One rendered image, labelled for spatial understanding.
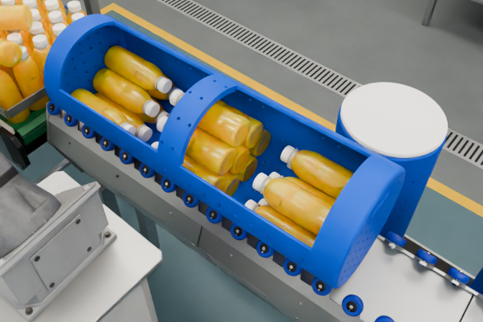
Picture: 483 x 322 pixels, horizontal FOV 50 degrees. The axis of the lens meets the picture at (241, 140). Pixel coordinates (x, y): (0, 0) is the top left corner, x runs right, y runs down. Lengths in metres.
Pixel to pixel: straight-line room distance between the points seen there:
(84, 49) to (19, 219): 0.68
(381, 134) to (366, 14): 2.41
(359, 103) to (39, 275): 0.91
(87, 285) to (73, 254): 0.07
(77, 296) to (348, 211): 0.50
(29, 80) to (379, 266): 1.07
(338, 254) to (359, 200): 0.11
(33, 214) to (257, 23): 2.81
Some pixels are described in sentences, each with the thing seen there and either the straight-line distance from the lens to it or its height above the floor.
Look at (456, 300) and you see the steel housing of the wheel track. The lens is 1.27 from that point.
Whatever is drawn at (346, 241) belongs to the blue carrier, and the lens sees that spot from 0.97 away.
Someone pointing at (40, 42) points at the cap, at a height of 1.10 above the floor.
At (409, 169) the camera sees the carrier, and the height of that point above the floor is 0.99.
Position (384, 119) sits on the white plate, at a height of 1.04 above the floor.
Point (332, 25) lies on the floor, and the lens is 3.55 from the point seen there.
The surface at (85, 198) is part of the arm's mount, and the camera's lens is 0.88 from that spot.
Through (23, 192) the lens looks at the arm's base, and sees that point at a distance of 0.90.
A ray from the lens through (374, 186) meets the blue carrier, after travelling 0.99.
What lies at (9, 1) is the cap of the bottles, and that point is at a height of 1.10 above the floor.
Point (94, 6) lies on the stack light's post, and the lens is 2.04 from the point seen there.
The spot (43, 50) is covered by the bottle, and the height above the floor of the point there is 1.07.
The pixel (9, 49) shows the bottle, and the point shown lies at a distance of 1.52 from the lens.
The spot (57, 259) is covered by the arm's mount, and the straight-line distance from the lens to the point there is 0.92.
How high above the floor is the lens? 1.99
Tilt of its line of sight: 47 degrees down
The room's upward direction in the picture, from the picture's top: straight up
